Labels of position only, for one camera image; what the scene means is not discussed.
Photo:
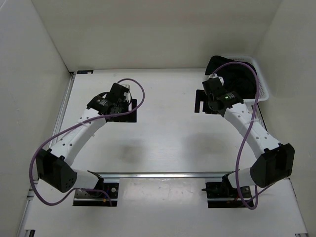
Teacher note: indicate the aluminium rail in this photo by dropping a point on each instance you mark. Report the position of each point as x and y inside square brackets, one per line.
[56, 134]
[162, 175]
[259, 117]

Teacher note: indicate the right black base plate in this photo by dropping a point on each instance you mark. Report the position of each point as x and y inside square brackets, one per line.
[218, 198]

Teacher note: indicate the black shorts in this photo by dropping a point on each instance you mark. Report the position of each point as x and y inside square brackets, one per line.
[236, 77]

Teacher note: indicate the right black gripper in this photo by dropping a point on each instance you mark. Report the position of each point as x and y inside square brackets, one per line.
[200, 97]

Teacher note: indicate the aluminium left rail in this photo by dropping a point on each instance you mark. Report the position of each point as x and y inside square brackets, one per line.
[56, 134]

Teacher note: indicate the black label sticker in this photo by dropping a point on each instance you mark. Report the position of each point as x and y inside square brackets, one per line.
[84, 72]

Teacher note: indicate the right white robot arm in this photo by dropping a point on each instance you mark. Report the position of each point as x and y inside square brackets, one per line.
[274, 160]

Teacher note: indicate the aluminium right rail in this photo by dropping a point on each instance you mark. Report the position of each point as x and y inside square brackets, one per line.
[259, 117]

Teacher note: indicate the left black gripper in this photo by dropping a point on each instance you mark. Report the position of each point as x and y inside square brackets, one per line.
[122, 119]

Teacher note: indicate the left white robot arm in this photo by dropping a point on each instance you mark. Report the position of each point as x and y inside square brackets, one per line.
[54, 166]

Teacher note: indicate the aluminium front rail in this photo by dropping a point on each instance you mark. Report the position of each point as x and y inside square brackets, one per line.
[162, 175]

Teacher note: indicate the white plastic basket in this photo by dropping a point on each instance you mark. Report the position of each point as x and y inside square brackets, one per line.
[263, 90]

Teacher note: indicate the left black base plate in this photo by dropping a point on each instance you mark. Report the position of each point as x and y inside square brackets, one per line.
[98, 199]

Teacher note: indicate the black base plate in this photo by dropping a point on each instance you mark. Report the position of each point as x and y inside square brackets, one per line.
[218, 198]
[98, 199]

